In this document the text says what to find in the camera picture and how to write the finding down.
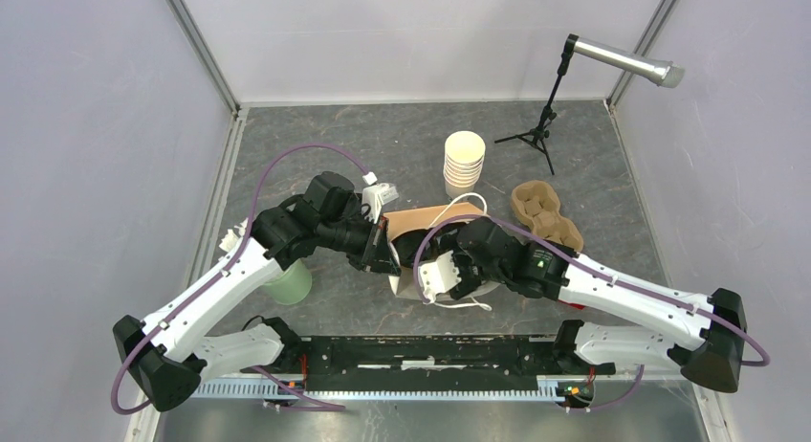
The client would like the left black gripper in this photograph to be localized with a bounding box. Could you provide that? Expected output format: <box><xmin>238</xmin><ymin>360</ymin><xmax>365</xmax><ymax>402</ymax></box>
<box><xmin>318</xmin><ymin>210</ymin><xmax>402</xmax><ymax>276</ymax></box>

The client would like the black coffee lid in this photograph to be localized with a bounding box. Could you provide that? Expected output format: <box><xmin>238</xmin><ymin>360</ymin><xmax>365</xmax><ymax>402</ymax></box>
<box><xmin>391</xmin><ymin>229</ymin><xmax>428</xmax><ymax>269</ymax></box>

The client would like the brown paper bag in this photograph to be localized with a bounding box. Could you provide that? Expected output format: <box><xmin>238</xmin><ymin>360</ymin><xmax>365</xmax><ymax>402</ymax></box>
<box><xmin>386</xmin><ymin>192</ymin><xmax>492</xmax><ymax>311</ymax></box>

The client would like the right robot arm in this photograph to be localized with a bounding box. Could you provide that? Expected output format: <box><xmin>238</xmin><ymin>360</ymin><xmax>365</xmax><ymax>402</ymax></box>
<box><xmin>435</xmin><ymin>214</ymin><xmax>749</xmax><ymax>393</ymax></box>

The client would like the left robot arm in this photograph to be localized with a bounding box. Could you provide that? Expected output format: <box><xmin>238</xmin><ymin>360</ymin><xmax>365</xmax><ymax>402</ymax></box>
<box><xmin>112</xmin><ymin>171</ymin><xmax>401</xmax><ymax>411</ymax></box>

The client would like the brown pulp cup carrier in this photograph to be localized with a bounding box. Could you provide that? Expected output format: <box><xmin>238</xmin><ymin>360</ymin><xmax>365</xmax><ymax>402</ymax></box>
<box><xmin>511</xmin><ymin>180</ymin><xmax>584</xmax><ymax>253</ymax></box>

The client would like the green cup holder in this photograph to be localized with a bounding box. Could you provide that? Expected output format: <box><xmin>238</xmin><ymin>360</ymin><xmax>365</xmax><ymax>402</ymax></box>
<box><xmin>262</xmin><ymin>259</ymin><xmax>313</xmax><ymax>305</ymax></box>

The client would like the stack of white paper cups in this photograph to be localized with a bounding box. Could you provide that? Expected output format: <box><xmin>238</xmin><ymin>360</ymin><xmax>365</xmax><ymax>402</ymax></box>
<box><xmin>443</xmin><ymin>130</ymin><xmax>486</xmax><ymax>198</ymax></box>

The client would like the black tripod stand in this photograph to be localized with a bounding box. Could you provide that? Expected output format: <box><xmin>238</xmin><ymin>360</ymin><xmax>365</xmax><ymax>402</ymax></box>
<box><xmin>494</xmin><ymin>33</ymin><xmax>579</xmax><ymax>175</ymax></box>

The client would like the white wrapped straws bundle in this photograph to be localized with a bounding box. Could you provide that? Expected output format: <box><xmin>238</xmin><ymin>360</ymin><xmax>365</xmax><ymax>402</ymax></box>
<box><xmin>218</xmin><ymin>219</ymin><xmax>248</xmax><ymax>254</ymax></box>

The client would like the silver cylindrical lamp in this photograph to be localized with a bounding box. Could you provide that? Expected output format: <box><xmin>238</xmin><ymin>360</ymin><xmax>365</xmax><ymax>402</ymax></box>
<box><xmin>567</xmin><ymin>34</ymin><xmax>686</xmax><ymax>88</ymax></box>

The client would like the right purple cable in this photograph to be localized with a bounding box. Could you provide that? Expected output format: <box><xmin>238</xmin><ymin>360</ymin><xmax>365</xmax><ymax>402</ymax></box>
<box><xmin>411</xmin><ymin>214</ymin><xmax>772</xmax><ymax>412</ymax></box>

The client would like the purple cable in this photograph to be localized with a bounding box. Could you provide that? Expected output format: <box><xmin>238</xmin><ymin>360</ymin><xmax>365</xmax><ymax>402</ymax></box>
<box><xmin>411</xmin><ymin>214</ymin><xmax>772</xmax><ymax>412</ymax></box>
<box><xmin>110</xmin><ymin>144</ymin><xmax>375</xmax><ymax>416</ymax></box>

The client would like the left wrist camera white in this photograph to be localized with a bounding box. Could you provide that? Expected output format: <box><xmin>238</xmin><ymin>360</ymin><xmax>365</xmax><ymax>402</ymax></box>
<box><xmin>362</xmin><ymin>171</ymin><xmax>399</xmax><ymax>223</ymax></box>

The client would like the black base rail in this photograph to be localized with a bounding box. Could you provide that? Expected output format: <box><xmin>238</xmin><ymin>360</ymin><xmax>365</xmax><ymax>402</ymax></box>
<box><xmin>240</xmin><ymin>335</ymin><xmax>619</xmax><ymax>393</ymax></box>

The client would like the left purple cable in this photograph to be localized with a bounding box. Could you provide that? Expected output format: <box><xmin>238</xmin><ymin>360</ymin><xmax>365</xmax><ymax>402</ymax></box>
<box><xmin>110</xmin><ymin>144</ymin><xmax>375</xmax><ymax>416</ymax></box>

